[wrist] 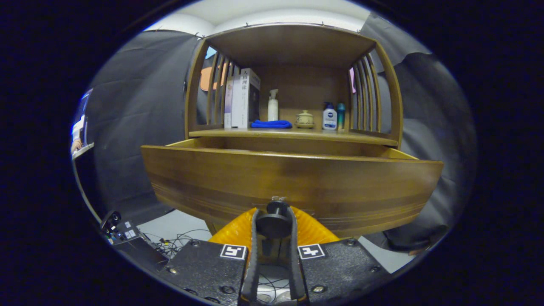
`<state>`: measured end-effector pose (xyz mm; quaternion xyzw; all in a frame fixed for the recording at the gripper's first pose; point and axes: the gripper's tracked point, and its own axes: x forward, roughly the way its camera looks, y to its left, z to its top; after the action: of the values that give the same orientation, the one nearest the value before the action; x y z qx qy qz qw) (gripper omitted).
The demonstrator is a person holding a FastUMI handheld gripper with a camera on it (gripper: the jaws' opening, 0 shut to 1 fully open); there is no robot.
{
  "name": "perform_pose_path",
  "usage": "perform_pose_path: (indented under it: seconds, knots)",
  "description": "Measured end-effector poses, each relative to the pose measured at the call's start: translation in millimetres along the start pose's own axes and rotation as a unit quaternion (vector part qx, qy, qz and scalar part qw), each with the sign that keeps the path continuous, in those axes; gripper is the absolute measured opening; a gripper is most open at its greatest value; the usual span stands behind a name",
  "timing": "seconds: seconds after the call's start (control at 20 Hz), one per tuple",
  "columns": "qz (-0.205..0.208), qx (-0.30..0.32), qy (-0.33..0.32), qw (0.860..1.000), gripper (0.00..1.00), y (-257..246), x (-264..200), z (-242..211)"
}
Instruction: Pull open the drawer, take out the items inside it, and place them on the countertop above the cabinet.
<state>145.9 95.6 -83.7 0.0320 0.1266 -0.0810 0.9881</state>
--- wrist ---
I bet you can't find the wooden countertop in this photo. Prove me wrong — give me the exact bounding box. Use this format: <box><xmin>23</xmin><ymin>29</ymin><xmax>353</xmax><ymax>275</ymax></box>
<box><xmin>189</xmin><ymin>127</ymin><xmax>399</xmax><ymax>147</ymax></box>

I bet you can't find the black device box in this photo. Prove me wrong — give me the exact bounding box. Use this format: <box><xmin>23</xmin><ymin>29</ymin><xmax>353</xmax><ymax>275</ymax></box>
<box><xmin>101</xmin><ymin>210</ymin><xmax>168</xmax><ymax>270</ymax></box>

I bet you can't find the computer monitor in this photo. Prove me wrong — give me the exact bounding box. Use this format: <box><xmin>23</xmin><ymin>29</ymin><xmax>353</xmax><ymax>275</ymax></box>
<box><xmin>71</xmin><ymin>90</ymin><xmax>91</xmax><ymax>143</ymax></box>

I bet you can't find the white lotion bottle blue cap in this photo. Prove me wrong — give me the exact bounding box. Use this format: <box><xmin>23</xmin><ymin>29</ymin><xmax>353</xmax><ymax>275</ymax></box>
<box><xmin>322</xmin><ymin>102</ymin><xmax>337</xmax><ymax>130</ymax></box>

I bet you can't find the wooden drawer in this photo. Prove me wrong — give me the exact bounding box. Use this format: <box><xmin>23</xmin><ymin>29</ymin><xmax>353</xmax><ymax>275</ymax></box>
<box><xmin>140</xmin><ymin>137</ymin><xmax>444</xmax><ymax>238</ymax></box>

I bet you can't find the wooden cabinet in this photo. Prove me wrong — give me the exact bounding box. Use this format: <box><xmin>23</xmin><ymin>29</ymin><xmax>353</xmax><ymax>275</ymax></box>
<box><xmin>184</xmin><ymin>23</ymin><xmax>404</xmax><ymax>236</ymax></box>

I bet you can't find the black round drawer knob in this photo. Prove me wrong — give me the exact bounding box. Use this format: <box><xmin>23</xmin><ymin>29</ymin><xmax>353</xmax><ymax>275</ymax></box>
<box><xmin>256</xmin><ymin>201</ymin><xmax>293</xmax><ymax>239</ymax></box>

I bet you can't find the white pump bottle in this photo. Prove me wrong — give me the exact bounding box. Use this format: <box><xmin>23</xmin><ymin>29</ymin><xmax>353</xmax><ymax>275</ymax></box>
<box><xmin>268</xmin><ymin>89</ymin><xmax>279</xmax><ymax>122</ymax></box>

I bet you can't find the bundle of black cables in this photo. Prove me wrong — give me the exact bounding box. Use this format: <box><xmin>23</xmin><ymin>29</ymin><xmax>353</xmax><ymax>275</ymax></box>
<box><xmin>151</xmin><ymin>229</ymin><xmax>212</xmax><ymax>260</ymax></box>

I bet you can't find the blue cloth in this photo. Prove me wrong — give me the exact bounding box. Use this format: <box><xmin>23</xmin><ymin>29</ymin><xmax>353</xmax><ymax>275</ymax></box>
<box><xmin>251</xmin><ymin>119</ymin><xmax>293</xmax><ymax>129</ymax></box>

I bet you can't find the beige lidded teacup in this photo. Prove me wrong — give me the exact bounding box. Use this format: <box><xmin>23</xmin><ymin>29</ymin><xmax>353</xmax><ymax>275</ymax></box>
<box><xmin>295</xmin><ymin>110</ymin><xmax>315</xmax><ymax>129</ymax></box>

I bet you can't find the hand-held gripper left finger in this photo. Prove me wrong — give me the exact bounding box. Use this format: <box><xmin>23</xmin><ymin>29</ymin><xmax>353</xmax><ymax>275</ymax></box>
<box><xmin>158</xmin><ymin>207</ymin><xmax>261</xmax><ymax>306</ymax></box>

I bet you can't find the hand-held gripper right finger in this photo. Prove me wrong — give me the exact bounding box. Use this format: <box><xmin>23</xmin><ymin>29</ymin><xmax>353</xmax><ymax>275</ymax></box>
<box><xmin>286</xmin><ymin>206</ymin><xmax>392</xmax><ymax>306</ymax></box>

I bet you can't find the white stand table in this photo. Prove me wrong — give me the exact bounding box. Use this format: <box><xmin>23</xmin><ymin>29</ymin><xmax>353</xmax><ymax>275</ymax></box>
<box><xmin>70</xmin><ymin>142</ymin><xmax>105</xmax><ymax>221</ymax></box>

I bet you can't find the black backdrop cloth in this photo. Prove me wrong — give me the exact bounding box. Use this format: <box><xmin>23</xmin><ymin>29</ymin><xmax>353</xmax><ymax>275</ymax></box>
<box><xmin>72</xmin><ymin>13</ymin><xmax>479</xmax><ymax>255</ymax></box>

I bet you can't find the thin purple book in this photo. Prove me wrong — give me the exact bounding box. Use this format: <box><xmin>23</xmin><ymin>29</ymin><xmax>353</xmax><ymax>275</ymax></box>
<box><xmin>224</xmin><ymin>76</ymin><xmax>234</xmax><ymax>129</ymax></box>

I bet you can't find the white book with dark cover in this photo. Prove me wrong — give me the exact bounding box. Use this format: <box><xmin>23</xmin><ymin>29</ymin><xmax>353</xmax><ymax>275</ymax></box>
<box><xmin>240</xmin><ymin>68</ymin><xmax>261</xmax><ymax>128</ymax></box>

